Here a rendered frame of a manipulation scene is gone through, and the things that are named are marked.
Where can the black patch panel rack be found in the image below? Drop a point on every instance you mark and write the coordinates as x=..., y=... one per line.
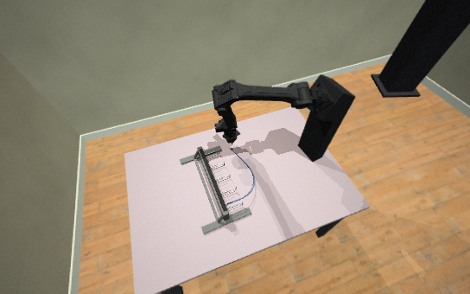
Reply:
x=224, y=219

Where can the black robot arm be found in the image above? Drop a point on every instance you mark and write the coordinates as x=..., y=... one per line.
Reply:
x=297, y=94

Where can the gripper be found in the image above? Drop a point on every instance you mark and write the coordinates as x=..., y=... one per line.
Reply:
x=231, y=136

